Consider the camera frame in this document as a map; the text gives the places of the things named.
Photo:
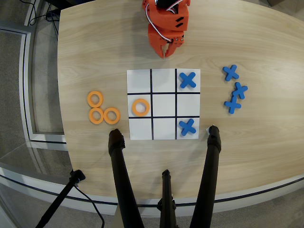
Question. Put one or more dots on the white tic-tac-toe board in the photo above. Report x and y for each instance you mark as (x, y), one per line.
(164, 104)

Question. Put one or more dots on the blue foam cross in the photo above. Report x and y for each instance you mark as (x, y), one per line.
(232, 105)
(187, 127)
(240, 90)
(230, 72)
(187, 80)

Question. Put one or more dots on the short black tripod leg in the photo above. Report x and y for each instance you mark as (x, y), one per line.
(167, 197)

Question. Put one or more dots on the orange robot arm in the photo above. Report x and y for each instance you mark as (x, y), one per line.
(169, 20)

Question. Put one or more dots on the small white sticker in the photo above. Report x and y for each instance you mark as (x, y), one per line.
(207, 130)

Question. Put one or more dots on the thin black stand pole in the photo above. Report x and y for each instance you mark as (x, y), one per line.
(61, 197)

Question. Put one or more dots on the thick black tripod leg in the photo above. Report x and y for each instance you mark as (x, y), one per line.
(209, 171)
(121, 173)

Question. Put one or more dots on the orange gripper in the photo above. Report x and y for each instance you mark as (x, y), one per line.
(158, 39)

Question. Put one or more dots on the grey metal floor frame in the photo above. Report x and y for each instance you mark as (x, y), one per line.
(25, 95)

